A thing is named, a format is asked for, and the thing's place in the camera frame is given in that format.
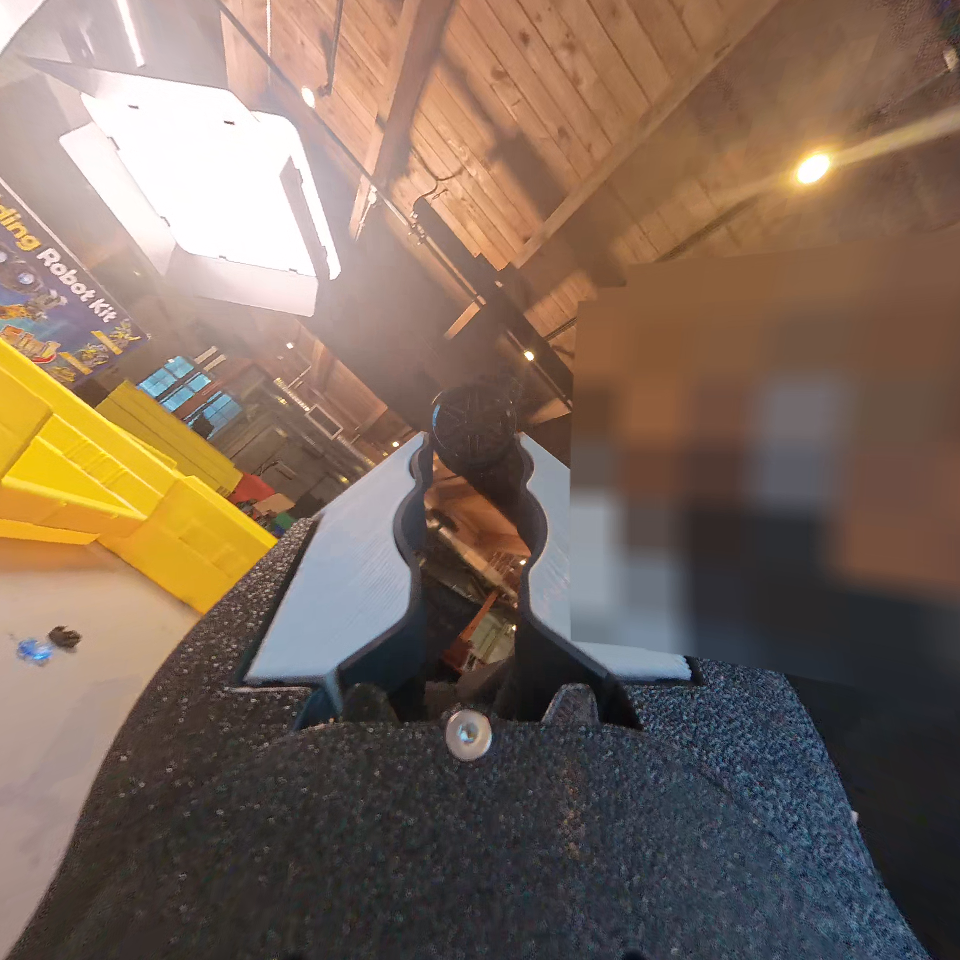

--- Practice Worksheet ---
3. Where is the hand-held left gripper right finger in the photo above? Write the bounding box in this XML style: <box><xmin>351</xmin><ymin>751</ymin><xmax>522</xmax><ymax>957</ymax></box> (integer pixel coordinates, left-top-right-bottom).
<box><xmin>508</xmin><ymin>435</ymin><xmax>693</xmax><ymax>723</ymax></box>

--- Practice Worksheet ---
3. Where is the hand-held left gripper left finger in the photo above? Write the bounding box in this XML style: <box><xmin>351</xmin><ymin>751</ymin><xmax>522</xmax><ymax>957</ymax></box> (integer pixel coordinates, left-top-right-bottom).
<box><xmin>243</xmin><ymin>432</ymin><xmax>436</xmax><ymax>725</ymax></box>

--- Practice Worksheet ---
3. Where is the black toy wheel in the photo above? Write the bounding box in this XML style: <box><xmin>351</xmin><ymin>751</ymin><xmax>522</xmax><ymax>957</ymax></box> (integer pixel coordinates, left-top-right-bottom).
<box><xmin>429</xmin><ymin>382</ymin><xmax>524</xmax><ymax>496</ymax></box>

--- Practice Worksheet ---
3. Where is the paned window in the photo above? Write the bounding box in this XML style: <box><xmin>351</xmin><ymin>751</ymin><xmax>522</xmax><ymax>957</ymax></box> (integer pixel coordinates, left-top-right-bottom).
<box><xmin>138</xmin><ymin>356</ymin><xmax>241</xmax><ymax>440</ymax></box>

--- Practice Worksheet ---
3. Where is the yellow open storage bin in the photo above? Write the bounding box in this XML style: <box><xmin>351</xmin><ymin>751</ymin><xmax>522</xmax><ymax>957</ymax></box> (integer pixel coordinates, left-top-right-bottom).
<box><xmin>0</xmin><ymin>337</ymin><xmax>181</xmax><ymax>519</ymax></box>

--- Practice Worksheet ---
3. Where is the toy robot kit box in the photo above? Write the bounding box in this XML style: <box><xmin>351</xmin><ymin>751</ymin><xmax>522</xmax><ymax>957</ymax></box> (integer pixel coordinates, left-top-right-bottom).
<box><xmin>0</xmin><ymin>180</ymin><xmax>150</xmax><ymax>387</ymax></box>

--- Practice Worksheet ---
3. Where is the white studio light panel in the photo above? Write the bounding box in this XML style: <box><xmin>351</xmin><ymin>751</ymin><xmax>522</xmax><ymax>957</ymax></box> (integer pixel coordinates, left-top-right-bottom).
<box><xmin>60</xmin><ymin>71</ymin><xmax>342</xmax><ymax>316</ymax></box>

